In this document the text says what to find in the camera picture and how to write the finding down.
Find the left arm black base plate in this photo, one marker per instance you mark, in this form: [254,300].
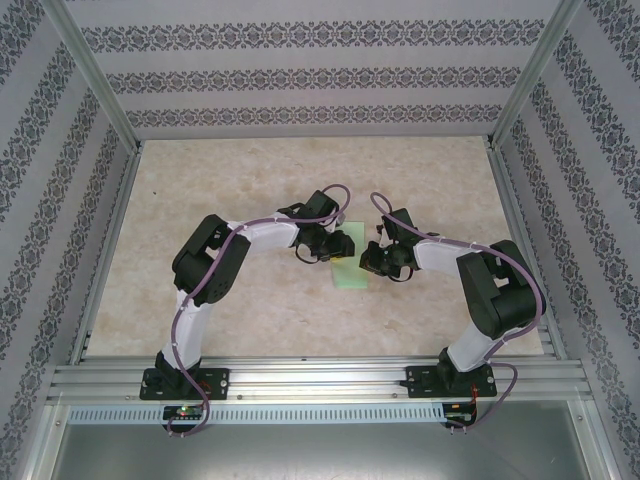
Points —
[217,382]

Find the light green paper sheet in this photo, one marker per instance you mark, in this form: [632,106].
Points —
[350,277]

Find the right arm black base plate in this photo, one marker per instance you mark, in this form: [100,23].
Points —
[417,380]

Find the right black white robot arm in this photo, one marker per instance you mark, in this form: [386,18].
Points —
[500,300]

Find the aluminium table side rail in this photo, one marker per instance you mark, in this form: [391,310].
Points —
[108,250]
[510,200]

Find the circuit board with blue light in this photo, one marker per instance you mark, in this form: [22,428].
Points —
[457,411]

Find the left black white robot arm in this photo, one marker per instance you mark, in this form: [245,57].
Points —
[210,270]

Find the long aluminium mounting rail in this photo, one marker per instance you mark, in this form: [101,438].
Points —
[320,377]

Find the grey sheet metal tray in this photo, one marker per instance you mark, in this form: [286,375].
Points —
[320,455]

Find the aluminium frame post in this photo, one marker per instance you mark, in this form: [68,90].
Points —
[91,65]
[536,65]

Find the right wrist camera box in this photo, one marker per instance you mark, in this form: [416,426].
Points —
[380,230]

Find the circuit board with green light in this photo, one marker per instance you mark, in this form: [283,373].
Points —
[182,413]

